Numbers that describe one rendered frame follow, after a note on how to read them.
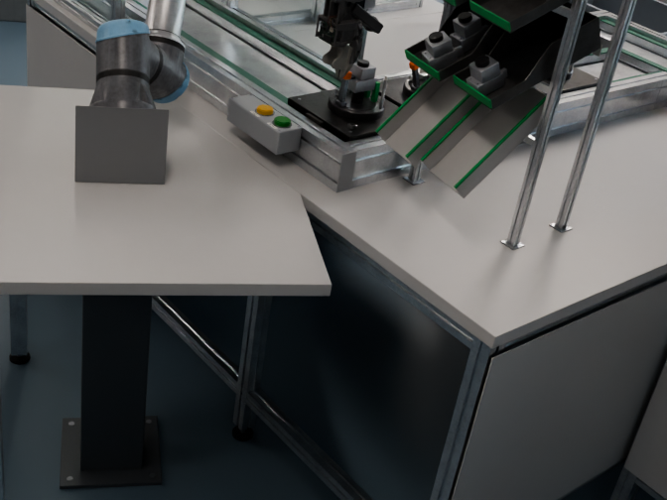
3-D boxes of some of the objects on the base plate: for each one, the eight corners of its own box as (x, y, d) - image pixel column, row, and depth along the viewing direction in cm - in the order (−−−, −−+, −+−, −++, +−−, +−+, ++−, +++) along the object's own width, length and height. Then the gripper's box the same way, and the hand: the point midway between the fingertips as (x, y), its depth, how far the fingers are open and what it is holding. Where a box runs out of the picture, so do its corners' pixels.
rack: (512, 250, 217) (618, -129, 176) (402, 178, 240) (472, -173, 198) (572, 229, 230) (684, -129, 188) (462, 163, 252) (540, -171, 211)
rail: (336, 192, 228) (343, 150, 223) (142, 55, 283) (143, 18, 277) (354, 187, 232) (361, 146, 226) (158, 53, 286) (160, 16, 281)
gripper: (319, -14, 223) (307, 74, 234) (344, -1, 217) (330, 88, 228) (347, -17, 228) (334, 69, 239) (373, -4, 223) (358, 84, 233)
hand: (342, 72), depth 235 cm, fingers closed
